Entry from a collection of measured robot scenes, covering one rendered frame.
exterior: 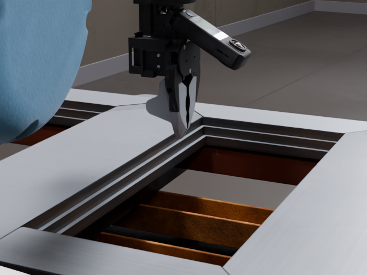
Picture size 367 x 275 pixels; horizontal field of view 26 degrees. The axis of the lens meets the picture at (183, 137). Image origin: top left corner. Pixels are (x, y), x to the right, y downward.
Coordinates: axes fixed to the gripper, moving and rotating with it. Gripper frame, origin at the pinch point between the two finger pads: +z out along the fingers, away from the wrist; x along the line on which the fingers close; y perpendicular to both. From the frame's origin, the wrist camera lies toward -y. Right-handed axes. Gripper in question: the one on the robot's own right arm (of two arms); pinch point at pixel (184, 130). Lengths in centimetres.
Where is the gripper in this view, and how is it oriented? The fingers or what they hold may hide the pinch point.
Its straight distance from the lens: 116.3
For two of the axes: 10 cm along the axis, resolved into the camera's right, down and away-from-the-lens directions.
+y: -9.1, -1.2, 4.0
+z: 0.0, 9.6, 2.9
